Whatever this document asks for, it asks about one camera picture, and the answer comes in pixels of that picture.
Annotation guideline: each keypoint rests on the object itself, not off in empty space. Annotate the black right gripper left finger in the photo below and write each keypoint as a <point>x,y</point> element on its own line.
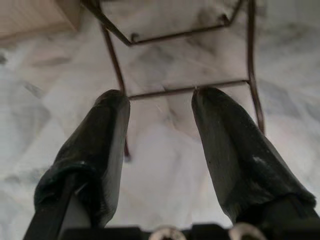
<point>95,150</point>

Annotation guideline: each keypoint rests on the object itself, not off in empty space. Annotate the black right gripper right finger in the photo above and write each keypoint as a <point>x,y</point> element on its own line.
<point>237,155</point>

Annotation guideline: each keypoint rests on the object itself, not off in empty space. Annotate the light wooden furniture panel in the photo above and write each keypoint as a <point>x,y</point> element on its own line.
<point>37,17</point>

